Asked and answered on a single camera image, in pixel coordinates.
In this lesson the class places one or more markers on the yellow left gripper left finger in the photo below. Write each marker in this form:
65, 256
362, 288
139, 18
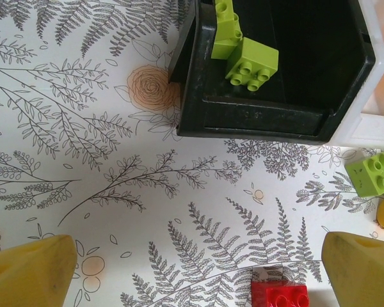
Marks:
28, 275

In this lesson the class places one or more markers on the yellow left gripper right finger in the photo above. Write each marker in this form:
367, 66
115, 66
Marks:
364, 275

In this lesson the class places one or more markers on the red lego brick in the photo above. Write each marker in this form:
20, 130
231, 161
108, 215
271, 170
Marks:
280, 294

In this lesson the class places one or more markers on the white plastic bin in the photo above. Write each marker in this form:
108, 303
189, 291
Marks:
371, 131

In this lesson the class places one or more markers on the black plastic bin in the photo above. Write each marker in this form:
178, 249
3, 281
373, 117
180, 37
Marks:
259, 118

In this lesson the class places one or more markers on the long green lego brick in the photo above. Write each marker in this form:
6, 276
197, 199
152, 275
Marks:
225, 32

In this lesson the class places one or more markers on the floral patterned table cover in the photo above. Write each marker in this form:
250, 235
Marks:
115, 192

